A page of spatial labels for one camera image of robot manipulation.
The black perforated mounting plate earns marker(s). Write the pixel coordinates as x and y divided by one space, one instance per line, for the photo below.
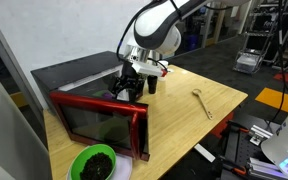
240 150

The orange black clamp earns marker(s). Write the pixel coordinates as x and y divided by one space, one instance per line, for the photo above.
232 166
239 126

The metal rack shelf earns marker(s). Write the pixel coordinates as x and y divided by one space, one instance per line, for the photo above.
261 26

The beige plastic ladle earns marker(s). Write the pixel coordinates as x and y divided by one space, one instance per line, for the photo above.
198 93

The small white block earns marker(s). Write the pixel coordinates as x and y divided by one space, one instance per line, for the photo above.
205 153

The white plate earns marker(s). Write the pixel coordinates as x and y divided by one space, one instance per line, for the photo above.
121 171

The purple toy vegetable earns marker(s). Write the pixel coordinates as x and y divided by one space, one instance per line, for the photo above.
108 96

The aluminium extrusion bracket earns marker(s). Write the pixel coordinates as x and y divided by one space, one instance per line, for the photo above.
258 135

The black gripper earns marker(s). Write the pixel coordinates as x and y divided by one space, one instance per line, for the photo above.
130 80

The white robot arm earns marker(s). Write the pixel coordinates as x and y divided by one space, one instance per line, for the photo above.
152 29

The green bowl with beans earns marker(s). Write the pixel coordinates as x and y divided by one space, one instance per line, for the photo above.
96 162

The right orange black clamp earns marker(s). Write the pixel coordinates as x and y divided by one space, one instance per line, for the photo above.
232 166

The black microwave body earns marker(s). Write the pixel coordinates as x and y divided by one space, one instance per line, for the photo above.
83 76

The left orange black clamp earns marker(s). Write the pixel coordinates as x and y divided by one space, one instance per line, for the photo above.
239 126

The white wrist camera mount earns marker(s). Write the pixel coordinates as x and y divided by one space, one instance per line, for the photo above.
148 69

